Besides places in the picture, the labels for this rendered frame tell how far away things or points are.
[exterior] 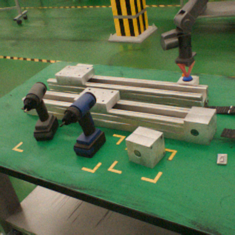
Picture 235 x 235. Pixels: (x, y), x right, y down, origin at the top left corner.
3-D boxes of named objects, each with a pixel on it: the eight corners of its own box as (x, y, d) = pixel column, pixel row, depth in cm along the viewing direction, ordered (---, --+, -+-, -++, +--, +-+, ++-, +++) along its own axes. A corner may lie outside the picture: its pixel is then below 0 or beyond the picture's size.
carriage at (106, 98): (121, 104, 154) (118, 90, 150) (108, 118, 146) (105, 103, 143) (91, 100, 162) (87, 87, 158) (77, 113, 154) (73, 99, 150)
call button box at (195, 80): (199, 87, 166) (199, 75, 163) (192, 98, 159) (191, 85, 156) (183, 86, 170) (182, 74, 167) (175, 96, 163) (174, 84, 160)
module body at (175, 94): (209, 102, 154) (207, 85, 149) (201, 115, 147) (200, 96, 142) (62, 86, 193) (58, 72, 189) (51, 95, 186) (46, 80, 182)
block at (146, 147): (169, 150, 131) (167, 128, 126) (152, 168, 124) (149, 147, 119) (146, 143, 137) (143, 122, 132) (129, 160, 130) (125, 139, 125)
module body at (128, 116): (193, 127, 141) (192, 108, 136) (184, 141, 134) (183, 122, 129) (40, 104, 180) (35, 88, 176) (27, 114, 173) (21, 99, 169)
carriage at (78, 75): (96, 79, 179) (93, 67, 176) (84, 89, 172) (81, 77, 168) (70, 77, 187) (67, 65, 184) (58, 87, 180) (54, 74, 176)
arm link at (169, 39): (191, 18, 143) (182, 14, 151) (164, 25, 142) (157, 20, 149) (193, 46, 149) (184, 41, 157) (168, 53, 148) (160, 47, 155)
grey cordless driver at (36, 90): (60, 123, 160) (47, 79, 149) (47, 150, 144) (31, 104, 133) (44, 125, 162) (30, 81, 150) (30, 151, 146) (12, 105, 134)
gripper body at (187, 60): (174, 64, 155) (173, 48, 151) (182, 55, 162) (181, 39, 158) (189, 65, 152) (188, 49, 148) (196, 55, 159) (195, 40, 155)
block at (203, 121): (218, 127, 138) (217, 105, 133) (209, 145, 129) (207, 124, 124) (195, 123, 142) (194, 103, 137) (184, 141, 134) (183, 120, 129)
